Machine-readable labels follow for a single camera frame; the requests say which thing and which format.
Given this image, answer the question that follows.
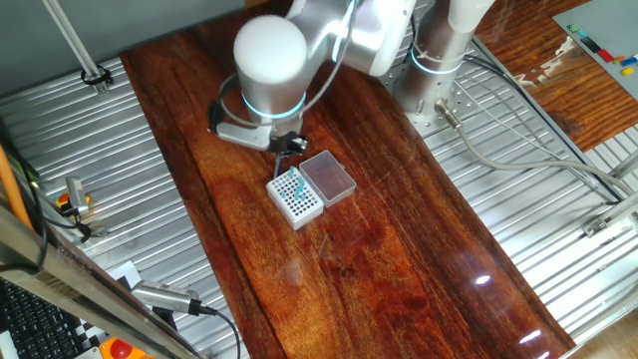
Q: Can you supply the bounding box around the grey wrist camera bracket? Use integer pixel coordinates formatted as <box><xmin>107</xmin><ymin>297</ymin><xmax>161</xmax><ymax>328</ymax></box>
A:
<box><xmin>214</xmin><ymin>121</ymin><xmax>275</xmax><ymax>153</ymax></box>

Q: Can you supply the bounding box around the silver ribbed camera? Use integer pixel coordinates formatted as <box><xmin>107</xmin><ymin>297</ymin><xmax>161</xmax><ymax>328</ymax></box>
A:
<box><xmin>130</xmin><ymin>278</ymin><xmax>203</xmax><ymax>316</ymax></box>

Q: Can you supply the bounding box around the glossy brown wooden board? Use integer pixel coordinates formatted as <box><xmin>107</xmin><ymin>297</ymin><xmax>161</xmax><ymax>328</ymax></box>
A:
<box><xmin>119</xmin><ymin>0</ymin><xmax>577</xmax><ymax>359</ymax></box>

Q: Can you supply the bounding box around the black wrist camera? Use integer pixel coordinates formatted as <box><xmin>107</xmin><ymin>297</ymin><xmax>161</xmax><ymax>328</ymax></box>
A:
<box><xmin>207</xmin><ymin>101</ymin><xmax>226</xmax><ymax>135</ymax></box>

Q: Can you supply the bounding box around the grey cable with metal connector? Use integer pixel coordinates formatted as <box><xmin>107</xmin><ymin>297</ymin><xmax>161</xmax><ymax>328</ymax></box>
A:
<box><xmin>434</xmin><ymin>98</ymin><xmax>638</xmax><ymax>196</ymax></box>

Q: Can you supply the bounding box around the aluminium profile bar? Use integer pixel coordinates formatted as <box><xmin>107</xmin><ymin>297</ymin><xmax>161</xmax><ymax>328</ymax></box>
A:
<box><xmin>605</xmin><ymin>149</ymin><xmax>638</xmax><ymax>180</ymax></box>
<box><xmin>581</xmin><ymin>191</ymin><xmax>638</xmax><ymax>238</ymax></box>

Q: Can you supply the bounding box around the red emergency stop button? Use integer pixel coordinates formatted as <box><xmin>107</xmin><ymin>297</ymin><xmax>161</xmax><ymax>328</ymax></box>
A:
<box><xmin>98</xmin><ymin>336</ymin><xmax>154</xmax><ymax>359</ymax></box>

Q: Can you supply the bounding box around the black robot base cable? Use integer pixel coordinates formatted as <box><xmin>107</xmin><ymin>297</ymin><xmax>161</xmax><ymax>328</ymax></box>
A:
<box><xmin>463</xmin><ymin>53</ymin><xmax>624</xmax><ymax>205</ymax></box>

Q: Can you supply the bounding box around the grey board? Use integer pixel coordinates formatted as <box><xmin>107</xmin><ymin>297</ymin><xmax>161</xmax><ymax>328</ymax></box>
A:
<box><xmin>551</xmin><ymin>0</ymin><xmax>638</xmax><ymax>101</ymax></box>

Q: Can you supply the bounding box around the white pipette tip rack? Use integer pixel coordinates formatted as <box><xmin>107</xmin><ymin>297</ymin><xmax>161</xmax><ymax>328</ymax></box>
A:
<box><xmin>265</xmin><ymin>167</ymin><xmax>325</xmax><ymax>231</ymax></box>

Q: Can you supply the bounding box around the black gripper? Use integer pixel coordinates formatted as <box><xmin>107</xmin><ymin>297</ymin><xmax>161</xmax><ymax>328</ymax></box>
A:
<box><xmin>267</xmin><ymin>130</ymin><xmax>309</xmax><ymax>158</ymax></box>

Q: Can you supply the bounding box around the black cable tie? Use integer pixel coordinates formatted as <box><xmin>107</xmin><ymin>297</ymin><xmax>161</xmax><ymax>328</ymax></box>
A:
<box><xmin>80</xmin><ymin>63</ymin><xmax>115</xmax><ymax>87</ymax></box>

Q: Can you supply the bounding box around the black camera cable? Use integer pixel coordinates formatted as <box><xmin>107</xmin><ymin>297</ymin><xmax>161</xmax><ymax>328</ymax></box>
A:
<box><xmin>198</xmin><ymin>304</ymin><xmax>243</xmax><ymax>359</ymax></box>

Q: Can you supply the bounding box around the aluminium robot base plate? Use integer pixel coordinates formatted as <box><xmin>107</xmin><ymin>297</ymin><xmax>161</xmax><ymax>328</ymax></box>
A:
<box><xmin>378</xmin><ymin>47</ymin><xmax>482</xmax><ymax>139</ymax></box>

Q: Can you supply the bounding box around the clear plastic box lid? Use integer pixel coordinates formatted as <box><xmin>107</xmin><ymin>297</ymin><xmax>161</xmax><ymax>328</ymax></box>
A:
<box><xmin>298</xmin><ymin>150</ymin><xmax>358</xmax><ymax>208</ymax></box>

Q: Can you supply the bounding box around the black keyboard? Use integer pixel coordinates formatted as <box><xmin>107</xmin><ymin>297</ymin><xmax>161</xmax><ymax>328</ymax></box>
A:
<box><xmin>0</xmin><ymin>278</ymin><xmax>84</xmax><ymax>359</ymax></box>

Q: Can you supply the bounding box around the orange pole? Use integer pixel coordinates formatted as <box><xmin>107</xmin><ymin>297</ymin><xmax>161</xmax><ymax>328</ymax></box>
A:
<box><xmin>0</xmin><ymin>144</ymin><xmax>34</xmax><ymax>231</ymax></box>

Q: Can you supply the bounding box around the slanted metal pole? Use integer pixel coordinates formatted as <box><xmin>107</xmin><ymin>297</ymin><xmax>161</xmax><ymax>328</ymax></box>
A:
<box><xmin>42</xmin><ymin>0</ymin><xmax>112</xmax><ymax>97</ymax></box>

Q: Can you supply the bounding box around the steel frame beam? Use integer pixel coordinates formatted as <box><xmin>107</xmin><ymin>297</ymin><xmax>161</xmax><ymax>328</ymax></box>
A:
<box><xmin>0</xmin><ymin>206</ymin><xmax>203</xmax><ymax>359</ymax></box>

